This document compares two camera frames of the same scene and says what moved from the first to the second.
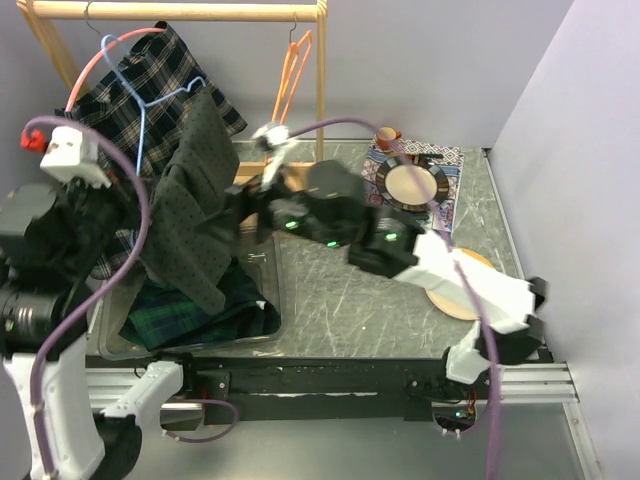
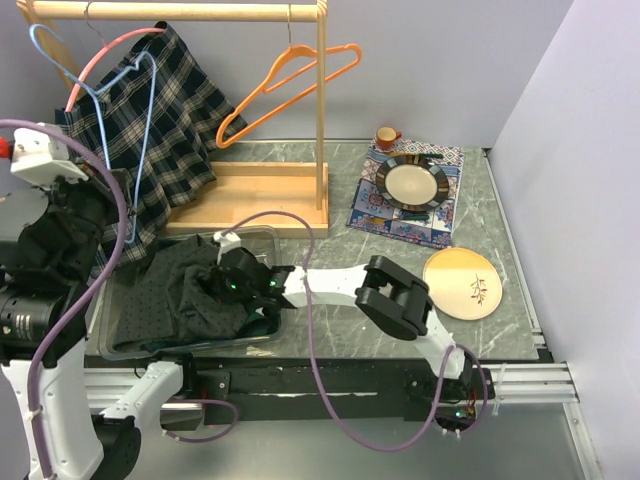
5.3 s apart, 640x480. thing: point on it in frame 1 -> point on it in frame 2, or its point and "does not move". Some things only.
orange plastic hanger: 294,51 -> 268,85
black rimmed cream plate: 396,185 does not move
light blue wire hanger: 142,104 -> 108,158
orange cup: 386,137 does not move
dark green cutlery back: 427,157 does not move
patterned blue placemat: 440,217 does not move
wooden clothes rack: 36,15 does not move
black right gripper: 251,199 -> 218,285
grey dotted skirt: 194,218 -> 168,298
